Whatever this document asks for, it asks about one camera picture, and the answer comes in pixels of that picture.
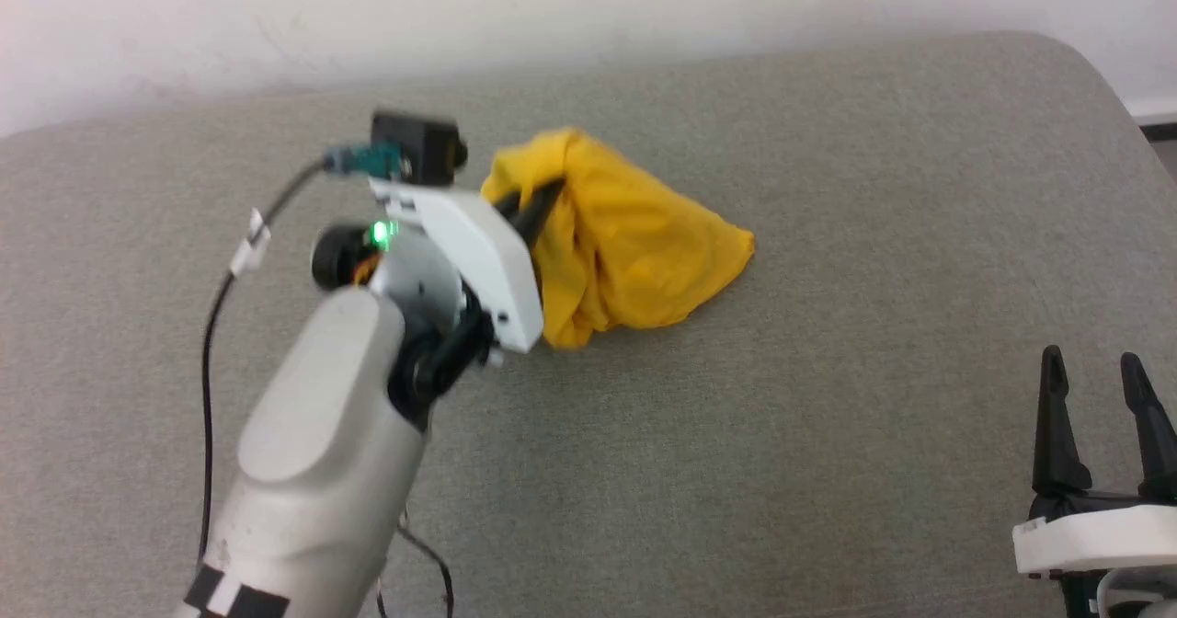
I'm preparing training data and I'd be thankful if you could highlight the white cable label tag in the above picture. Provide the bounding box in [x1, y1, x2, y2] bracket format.
[229, 208, 273, 276]

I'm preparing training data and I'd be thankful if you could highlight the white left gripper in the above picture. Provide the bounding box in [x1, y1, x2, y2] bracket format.
[368, 177, 566, 355]

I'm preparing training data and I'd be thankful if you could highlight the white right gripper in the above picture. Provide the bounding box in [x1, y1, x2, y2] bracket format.
[1011, 345, 1177, 618]

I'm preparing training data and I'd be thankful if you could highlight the yellow cartoon print t-shirt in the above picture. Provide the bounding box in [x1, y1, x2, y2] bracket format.
[480, 127, 757, 350]

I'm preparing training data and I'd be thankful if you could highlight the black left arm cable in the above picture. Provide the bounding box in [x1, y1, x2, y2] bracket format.
[196, 143, 406, 568]

